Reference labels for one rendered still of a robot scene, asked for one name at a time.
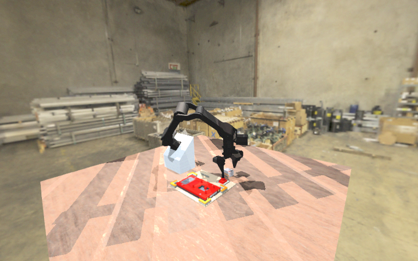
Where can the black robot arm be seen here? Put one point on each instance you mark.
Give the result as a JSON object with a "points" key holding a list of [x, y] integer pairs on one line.
{"points": [[224, 129]]}

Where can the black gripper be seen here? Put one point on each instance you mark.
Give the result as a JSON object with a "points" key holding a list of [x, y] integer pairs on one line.
{"points": [[220, 161]]}

